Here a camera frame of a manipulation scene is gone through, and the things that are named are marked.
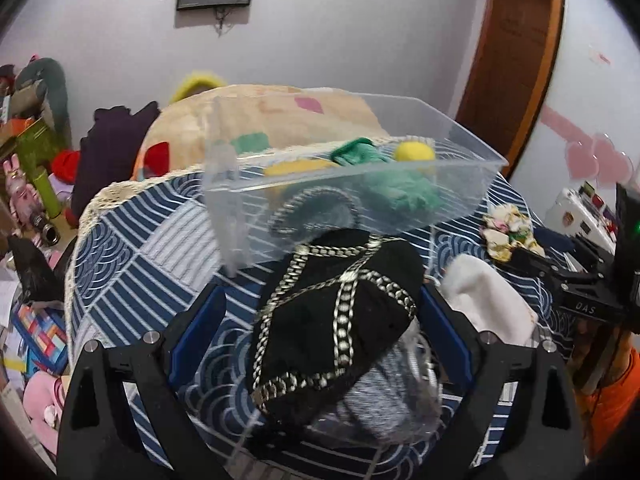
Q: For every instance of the green box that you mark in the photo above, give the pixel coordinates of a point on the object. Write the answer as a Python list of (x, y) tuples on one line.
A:
[(37, 160)]

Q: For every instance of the grey knit sock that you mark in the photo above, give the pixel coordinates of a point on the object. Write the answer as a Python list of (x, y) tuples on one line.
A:
[(390, 390)]

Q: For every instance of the yellow plush ball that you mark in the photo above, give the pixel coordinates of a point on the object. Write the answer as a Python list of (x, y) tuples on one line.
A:
[(414, 152)]

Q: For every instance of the yellow sock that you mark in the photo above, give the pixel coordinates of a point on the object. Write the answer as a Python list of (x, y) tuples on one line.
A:
[(300, 168)]

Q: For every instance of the metal cylinder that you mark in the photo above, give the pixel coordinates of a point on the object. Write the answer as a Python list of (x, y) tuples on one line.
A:
[(46, 230)]

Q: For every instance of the white cloth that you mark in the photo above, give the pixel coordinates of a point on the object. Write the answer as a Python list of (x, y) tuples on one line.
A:
[(485, 295)]

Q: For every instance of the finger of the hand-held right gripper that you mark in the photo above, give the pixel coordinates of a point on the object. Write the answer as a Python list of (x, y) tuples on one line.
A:
[(545, 266)]

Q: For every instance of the clear plastic bin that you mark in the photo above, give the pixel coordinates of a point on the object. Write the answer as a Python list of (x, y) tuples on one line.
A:
[(450, 180)]

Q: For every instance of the grey cloth with dark trim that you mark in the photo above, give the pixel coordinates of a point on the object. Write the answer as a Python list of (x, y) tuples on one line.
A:
[(320, 210)]

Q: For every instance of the dark purple cloth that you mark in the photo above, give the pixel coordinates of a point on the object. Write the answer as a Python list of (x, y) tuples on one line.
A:
[(110, 155)]

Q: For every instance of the grey-green plush toy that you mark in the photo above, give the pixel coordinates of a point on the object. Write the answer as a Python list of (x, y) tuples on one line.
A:
[(47, 90)]

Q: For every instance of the black bag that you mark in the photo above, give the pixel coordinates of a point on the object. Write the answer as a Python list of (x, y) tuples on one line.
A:
[(32, 270)]

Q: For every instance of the blue patterned tablecloth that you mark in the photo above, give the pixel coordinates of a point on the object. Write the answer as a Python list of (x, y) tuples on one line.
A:
[(150, 240)]

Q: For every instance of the pink cloth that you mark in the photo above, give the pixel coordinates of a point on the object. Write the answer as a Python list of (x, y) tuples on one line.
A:
[(42, 410)]

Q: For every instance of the black sock with silver pattern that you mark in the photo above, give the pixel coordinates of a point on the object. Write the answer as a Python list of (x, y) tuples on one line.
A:
[(320, 320)]

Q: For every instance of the red cloth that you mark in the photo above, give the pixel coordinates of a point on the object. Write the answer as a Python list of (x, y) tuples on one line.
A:
[(66, 165)]

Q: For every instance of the pink wall sticker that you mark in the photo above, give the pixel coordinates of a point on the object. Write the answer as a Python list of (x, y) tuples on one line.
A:
[(595, 155)]

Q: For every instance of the colourful block-print box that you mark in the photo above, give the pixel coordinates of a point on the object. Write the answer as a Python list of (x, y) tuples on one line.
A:
[(42, 335)]

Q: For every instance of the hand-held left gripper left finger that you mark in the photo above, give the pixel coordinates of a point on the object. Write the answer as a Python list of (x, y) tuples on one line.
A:
[(200, 330)]

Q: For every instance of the yellow plush toy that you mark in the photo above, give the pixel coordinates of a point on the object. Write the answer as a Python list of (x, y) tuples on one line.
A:
[(192, 82)]

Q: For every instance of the beige patchwork cushion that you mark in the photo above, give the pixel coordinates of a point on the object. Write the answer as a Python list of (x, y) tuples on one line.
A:
[(185, 125)]

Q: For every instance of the green sock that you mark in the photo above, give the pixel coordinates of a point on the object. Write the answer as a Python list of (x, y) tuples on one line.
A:
[(405, 190)]

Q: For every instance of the wooden door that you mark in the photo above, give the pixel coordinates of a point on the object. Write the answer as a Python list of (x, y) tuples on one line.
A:
[(515, 50)]

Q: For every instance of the pink rabbit toy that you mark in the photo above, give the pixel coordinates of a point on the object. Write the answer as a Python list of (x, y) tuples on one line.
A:
[(17, 190)]

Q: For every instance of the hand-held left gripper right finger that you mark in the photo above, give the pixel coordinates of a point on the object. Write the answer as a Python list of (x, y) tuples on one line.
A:
[(445, 330)]

